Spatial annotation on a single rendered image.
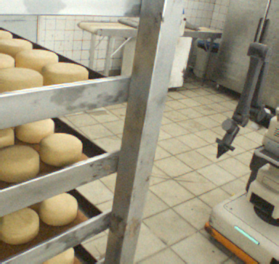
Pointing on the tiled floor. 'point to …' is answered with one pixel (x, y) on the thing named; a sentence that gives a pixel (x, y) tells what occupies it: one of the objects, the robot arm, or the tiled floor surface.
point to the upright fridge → (232, 25)
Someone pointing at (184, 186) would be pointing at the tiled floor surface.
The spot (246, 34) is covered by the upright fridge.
